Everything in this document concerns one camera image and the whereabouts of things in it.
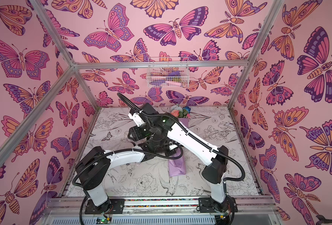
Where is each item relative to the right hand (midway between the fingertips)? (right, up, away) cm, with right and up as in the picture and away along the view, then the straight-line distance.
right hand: (131, 132), depth 69 cm
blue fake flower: (+34, +16, +44) cm, 58 cm away
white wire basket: (+18, +39, +27) cm, 50 cm away
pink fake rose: (+23, +12, +38) cm, 47 cm away
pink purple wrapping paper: (+23, -21, +13) cm, 34 cm away
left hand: (+25, -8, +16) cm, 30 cm away
